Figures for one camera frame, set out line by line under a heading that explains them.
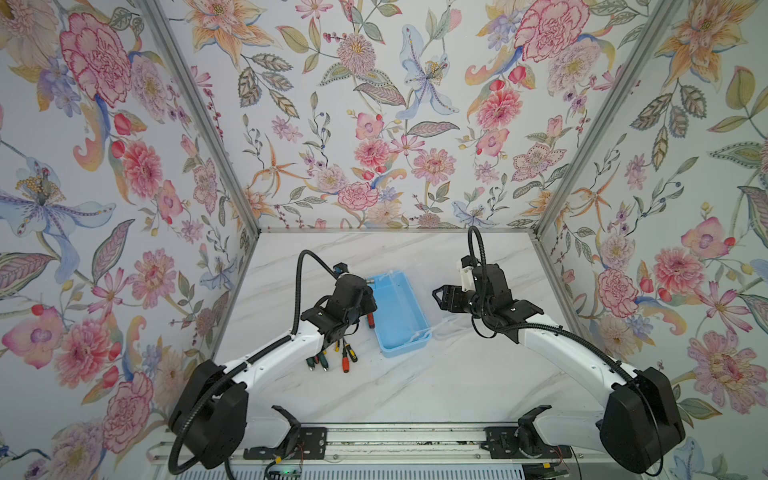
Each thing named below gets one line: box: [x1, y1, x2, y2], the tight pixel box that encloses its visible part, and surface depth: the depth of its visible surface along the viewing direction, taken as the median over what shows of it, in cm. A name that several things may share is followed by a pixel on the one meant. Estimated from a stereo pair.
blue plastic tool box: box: [367, 270, 432, 358], surface depth 94 cm
